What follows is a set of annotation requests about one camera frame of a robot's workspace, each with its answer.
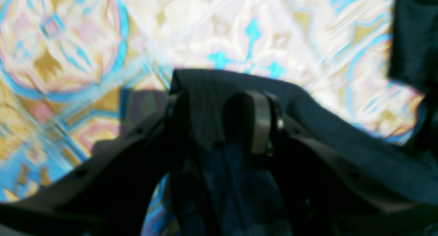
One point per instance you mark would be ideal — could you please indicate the patterned tablecloth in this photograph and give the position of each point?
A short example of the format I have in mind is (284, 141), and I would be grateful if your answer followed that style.
(76, 75)

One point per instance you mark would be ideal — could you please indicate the black t-shirt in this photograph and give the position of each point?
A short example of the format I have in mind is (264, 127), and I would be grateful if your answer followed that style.
(231, 201)

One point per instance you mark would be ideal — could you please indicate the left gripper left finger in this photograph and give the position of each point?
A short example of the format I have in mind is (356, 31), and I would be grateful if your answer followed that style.
(108, 195)

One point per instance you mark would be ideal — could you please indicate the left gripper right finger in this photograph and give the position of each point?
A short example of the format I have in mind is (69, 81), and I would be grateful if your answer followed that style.
(323, 194)

